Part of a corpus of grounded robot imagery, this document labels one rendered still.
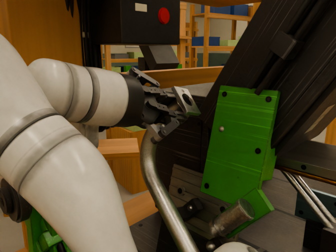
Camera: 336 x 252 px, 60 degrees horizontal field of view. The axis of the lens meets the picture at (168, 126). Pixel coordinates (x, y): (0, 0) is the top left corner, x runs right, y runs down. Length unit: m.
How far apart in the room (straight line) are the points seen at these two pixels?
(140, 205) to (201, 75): 0.51
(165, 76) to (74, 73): 0.63
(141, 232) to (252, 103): 0.43
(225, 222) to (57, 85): 0.34
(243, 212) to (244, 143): 0.12
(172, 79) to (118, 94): 0.62
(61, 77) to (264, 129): 0.33
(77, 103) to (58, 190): 0.13
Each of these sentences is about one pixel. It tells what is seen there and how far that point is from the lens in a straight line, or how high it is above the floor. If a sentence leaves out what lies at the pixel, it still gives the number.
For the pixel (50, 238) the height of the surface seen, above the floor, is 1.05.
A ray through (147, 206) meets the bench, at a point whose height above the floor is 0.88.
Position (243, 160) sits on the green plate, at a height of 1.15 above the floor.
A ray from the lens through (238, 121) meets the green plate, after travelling 0.54.
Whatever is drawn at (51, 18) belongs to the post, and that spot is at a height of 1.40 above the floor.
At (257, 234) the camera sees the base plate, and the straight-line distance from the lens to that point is 0.79.
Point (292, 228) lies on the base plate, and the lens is 0.84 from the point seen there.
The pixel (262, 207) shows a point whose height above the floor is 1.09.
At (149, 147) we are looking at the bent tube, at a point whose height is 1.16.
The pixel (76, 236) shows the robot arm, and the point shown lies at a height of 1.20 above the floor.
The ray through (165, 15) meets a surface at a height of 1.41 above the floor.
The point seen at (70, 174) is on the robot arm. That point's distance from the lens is 0.23.
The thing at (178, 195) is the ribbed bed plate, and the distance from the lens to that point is 0.65.
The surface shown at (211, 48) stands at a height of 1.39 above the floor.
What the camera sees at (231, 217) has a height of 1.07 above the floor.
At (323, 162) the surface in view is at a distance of 0.63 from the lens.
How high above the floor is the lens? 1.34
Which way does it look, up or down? 14 degrees down
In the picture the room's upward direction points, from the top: straight up
